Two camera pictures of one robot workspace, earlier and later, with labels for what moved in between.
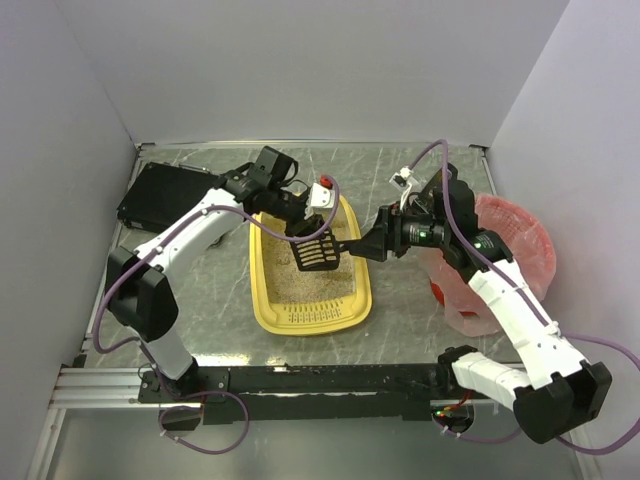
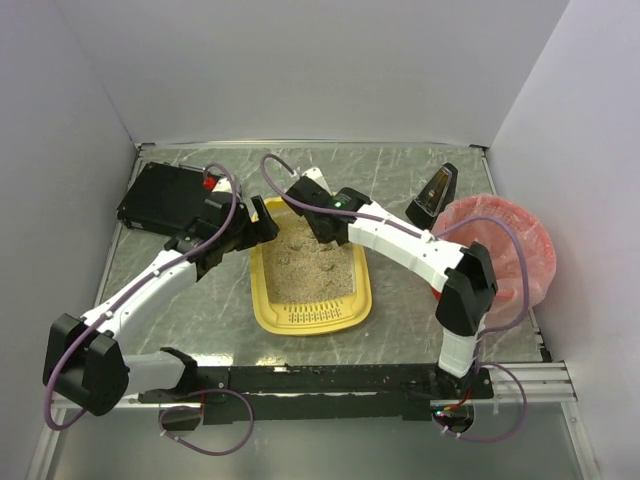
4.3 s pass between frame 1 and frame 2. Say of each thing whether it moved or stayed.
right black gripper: moved
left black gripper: moved
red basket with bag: stayed
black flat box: stayed
